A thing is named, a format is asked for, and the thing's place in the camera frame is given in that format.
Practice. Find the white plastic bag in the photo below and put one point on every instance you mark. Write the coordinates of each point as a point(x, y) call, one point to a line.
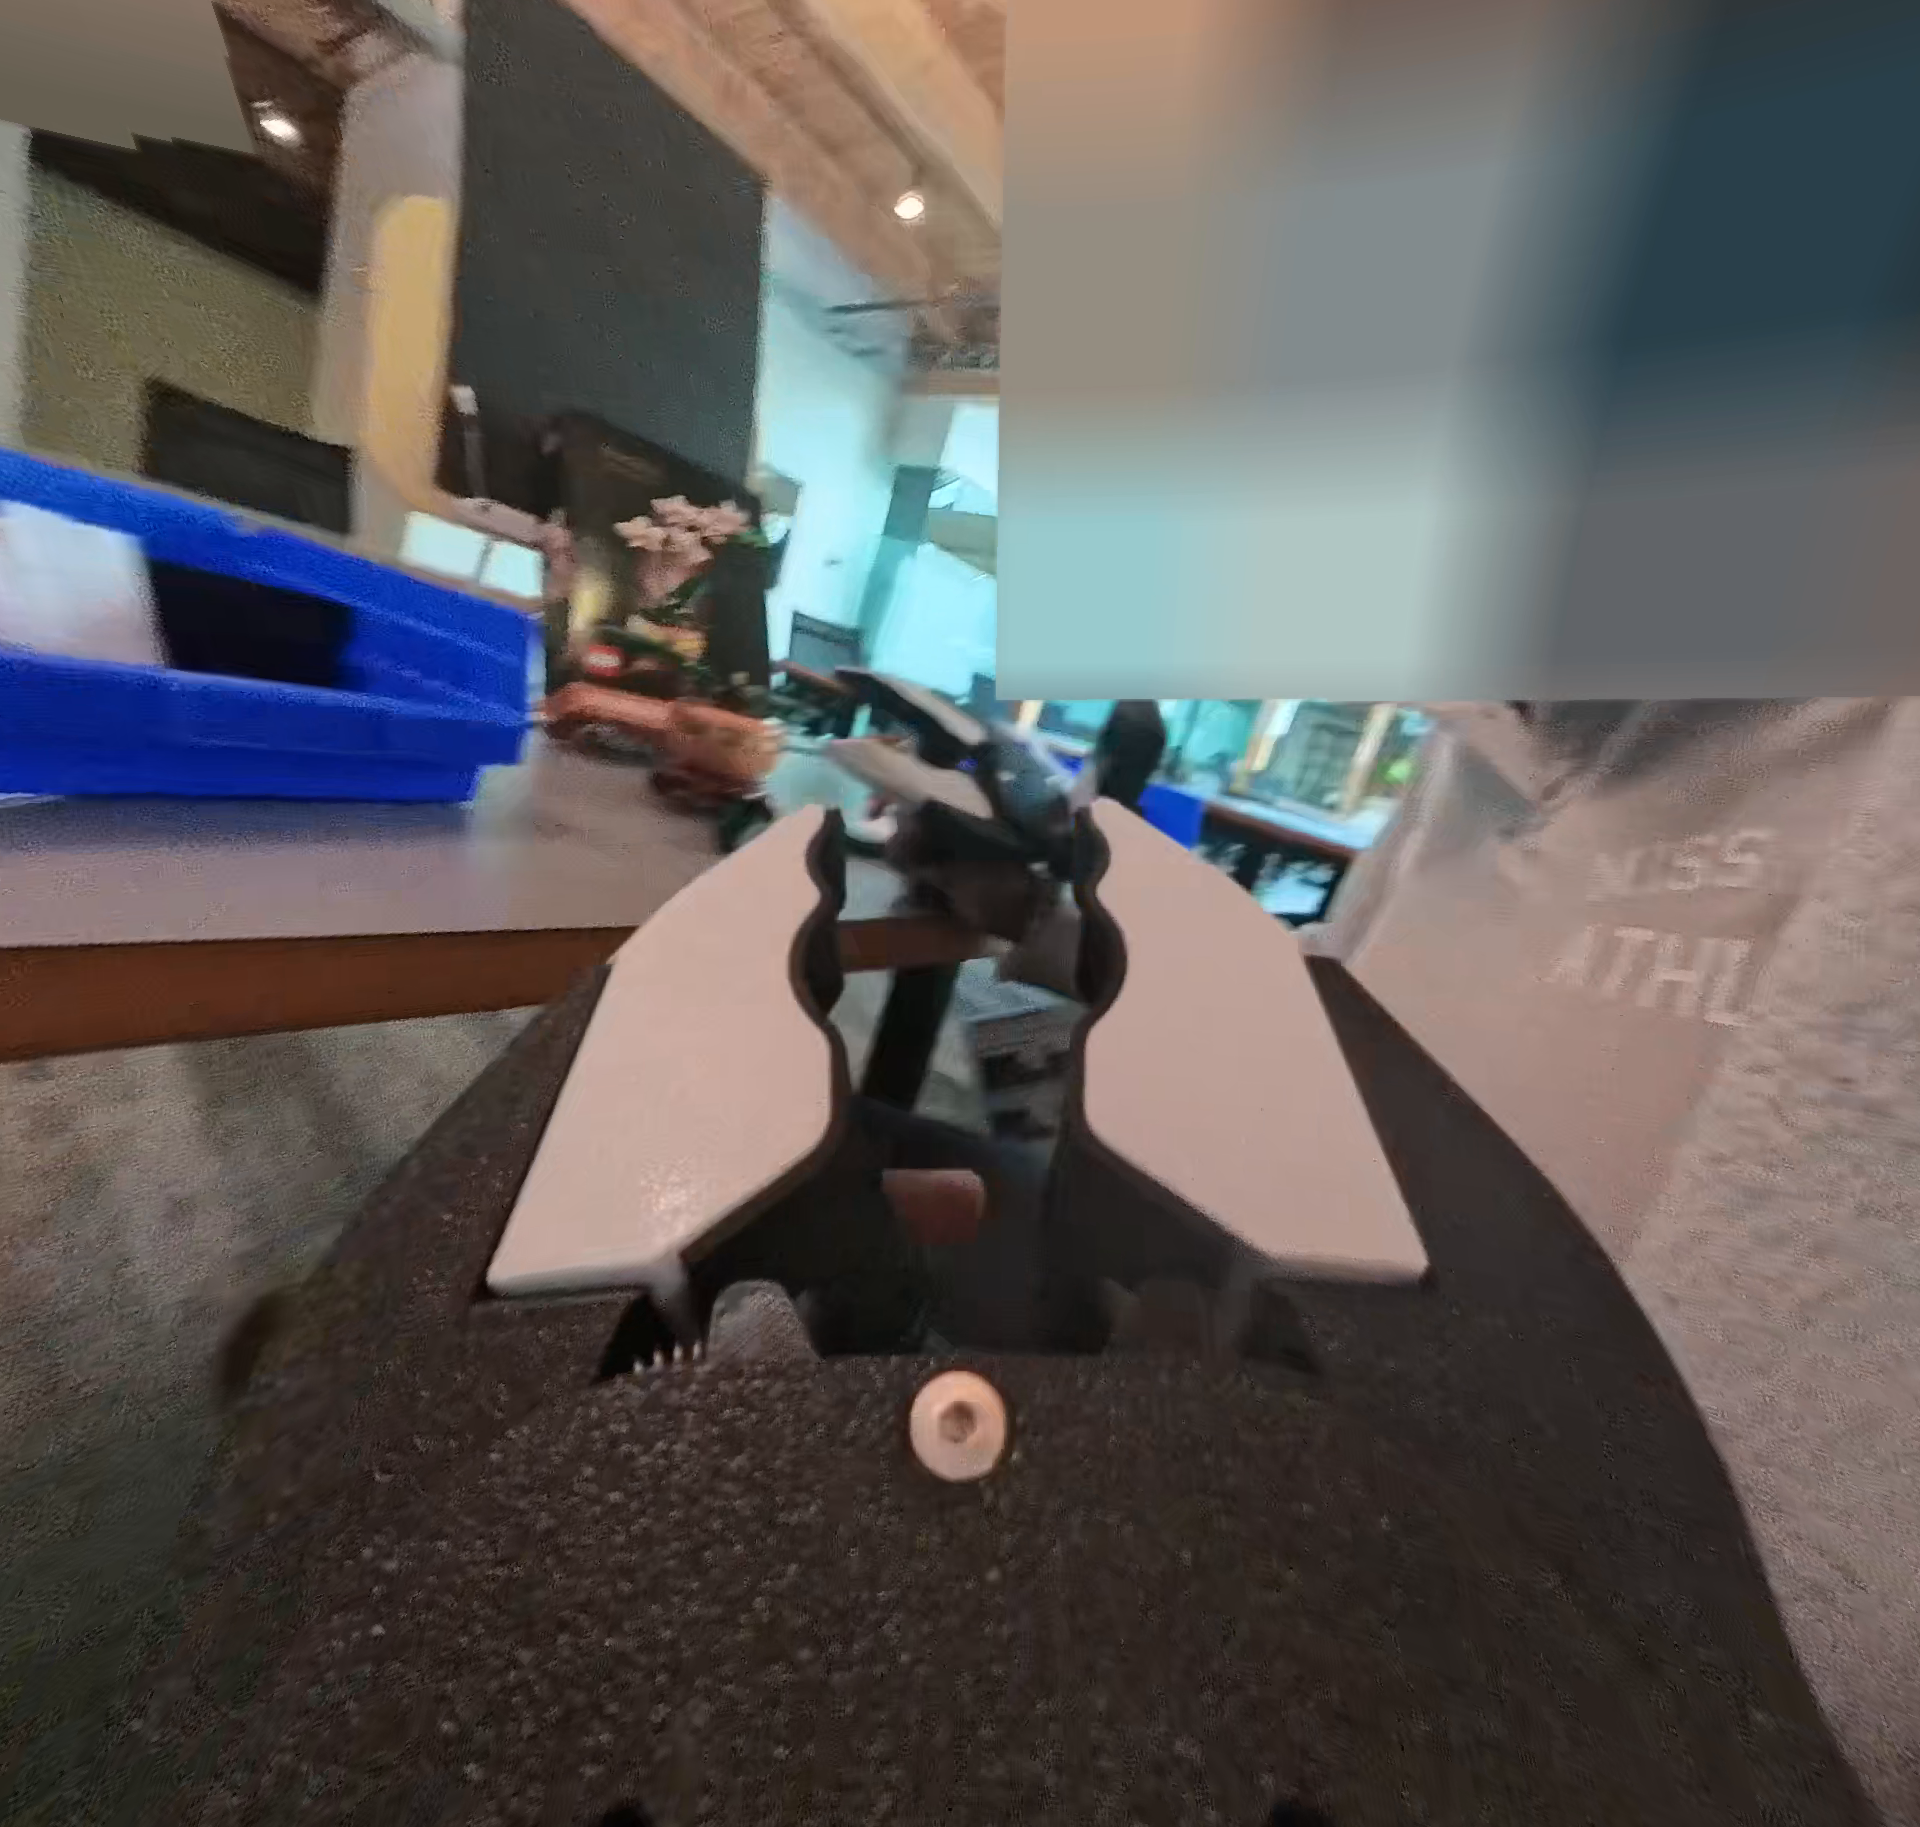
point(72, 579)

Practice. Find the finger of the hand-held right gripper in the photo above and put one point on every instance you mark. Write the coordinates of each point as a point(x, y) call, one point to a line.
point(916, 710)
point(900, 775)

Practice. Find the dark orchid print box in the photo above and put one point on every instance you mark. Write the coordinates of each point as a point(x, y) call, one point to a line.
point(665, 571)

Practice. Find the pink toy flower pot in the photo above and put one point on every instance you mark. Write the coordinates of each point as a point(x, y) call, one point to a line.
point(722, 749)

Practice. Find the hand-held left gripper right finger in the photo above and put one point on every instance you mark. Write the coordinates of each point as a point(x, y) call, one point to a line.
point(1248, 1075)

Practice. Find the blue storage bin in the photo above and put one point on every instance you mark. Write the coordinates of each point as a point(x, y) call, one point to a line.
point(1171, 813)
point(300, 743)

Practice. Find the ceiling spotlight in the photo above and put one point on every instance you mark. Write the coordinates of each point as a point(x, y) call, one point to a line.
point(278, 127)
point(913, 206)

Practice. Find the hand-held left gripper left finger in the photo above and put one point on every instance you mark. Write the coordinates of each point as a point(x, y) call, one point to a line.
point(675, 1075)

